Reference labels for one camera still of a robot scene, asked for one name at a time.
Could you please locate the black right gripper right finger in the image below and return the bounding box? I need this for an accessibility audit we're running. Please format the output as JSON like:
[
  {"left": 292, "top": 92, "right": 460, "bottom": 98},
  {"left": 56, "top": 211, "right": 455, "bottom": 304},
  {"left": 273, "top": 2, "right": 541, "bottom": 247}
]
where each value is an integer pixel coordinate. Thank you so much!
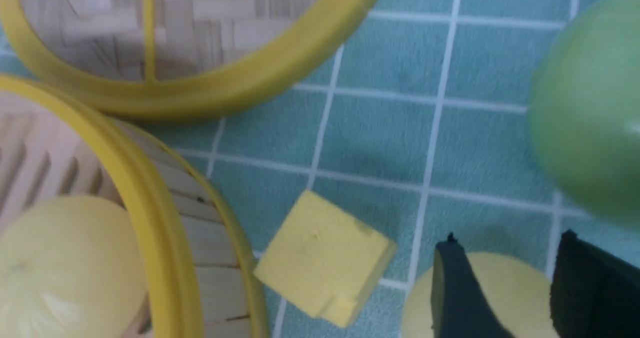
[{"left": 550, "top": 230, "right": 640, "bottom": 338}]

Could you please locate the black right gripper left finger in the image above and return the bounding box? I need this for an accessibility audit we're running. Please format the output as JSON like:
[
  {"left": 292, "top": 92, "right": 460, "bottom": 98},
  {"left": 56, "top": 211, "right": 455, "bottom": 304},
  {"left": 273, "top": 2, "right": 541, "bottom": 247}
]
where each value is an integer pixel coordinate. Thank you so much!
[{"left": 430, "top": 233, "right": 513, "bottom": 338}]

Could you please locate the yellow bun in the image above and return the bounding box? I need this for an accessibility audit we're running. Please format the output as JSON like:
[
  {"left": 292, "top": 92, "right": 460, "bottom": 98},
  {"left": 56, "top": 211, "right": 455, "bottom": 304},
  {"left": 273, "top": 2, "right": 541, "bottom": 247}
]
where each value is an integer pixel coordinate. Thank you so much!
[
  {"left": 400, "top": 252, "right": 558, "bottom": 338},
  {"left": 1, "top": 196, "right": 148, "bottom": 338}
]

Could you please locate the bamboo steamer tray yellow rim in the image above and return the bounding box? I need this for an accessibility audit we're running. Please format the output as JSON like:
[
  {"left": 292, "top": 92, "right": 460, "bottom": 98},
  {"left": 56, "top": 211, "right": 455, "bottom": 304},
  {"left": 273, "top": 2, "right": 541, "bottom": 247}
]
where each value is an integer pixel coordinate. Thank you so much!
[{"left": 0, "top": 74, "right": 271, "bottom": 338}]

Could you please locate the woven bamboo steamer lid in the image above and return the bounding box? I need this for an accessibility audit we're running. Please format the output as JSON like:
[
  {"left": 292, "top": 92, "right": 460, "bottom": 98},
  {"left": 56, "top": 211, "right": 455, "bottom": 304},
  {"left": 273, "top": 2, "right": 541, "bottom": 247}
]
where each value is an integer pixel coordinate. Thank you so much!
[{"left": 1, "top": 0, "right": 377, "bottom": 120}]

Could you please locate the yellow cube block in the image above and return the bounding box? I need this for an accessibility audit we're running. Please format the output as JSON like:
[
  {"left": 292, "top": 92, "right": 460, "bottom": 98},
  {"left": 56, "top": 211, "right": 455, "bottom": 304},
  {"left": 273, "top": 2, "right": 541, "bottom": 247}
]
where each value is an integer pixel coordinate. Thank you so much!
[{"left": 253, "top": 190, "right": 397, "bottom": 329}]

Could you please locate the green apple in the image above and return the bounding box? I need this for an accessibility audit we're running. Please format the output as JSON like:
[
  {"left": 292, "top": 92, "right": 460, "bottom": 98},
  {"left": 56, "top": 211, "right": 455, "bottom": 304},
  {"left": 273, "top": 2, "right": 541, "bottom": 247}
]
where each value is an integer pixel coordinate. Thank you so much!
[{"left": 528, "top": 0, "right": 640, "bottom": 231}]

